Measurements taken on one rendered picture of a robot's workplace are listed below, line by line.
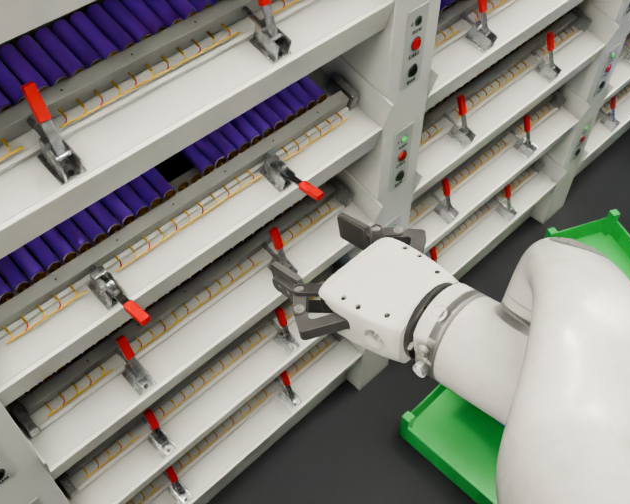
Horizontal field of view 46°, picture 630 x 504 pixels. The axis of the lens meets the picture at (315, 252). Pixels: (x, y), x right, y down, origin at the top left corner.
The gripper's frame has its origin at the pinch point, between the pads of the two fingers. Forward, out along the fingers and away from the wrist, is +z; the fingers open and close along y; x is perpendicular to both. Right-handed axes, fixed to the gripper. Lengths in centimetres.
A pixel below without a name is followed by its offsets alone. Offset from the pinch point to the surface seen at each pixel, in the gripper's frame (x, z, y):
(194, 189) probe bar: -3.6, 23.9, 1.3
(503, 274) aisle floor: -83, 32, 79
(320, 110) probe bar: -3.7, 23.7, 23.1
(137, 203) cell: -2.7, 26.4, -5.2
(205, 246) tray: -8.5, 19.6, -1.8
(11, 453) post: -19.5, 21.4, -32.4
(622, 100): -65, 36, 137
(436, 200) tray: -45, 33, 57
